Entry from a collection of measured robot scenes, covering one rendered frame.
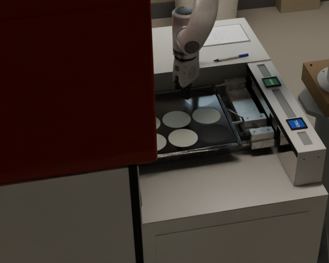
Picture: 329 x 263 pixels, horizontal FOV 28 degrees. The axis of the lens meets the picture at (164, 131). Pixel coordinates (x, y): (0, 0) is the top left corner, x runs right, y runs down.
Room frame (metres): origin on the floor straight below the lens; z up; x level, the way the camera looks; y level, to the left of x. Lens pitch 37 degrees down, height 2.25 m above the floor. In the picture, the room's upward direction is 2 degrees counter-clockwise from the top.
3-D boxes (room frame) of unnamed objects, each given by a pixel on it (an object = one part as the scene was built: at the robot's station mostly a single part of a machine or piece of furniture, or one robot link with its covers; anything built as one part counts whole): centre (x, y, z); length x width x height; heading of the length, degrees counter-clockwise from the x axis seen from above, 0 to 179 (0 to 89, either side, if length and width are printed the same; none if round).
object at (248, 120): (1.84, -0.31, 0.89); 0.08 x 0.03 x 0.03; 100
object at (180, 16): (1.90, -0.08, 1.23); 0.09 x 0.08 x 0.13; 9
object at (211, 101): (1.86, -0.04, 0.90); 0.34 x 0.34 x 0.01; 10
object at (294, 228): (1.95, -0.13, 0.41); 0.96 x 0.64 x 0.82; 10
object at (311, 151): (1.85, -0.41, 0.89); 0.55 x 0.09 x 0.14; 10
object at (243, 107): (1.92, -0.30, 0.87); 0.36 x 0.08 x 0.03; 10
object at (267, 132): (1.76, -0.33, 0.89); 0.08 x 0.03 x 0.03; 100
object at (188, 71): (1.90, -0.08, 1.09); 0.10 x 0.07 x 0.11; 141
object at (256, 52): (2.25, -0.07, 0.89); 0.62 x 0.35 x 0.14; 100
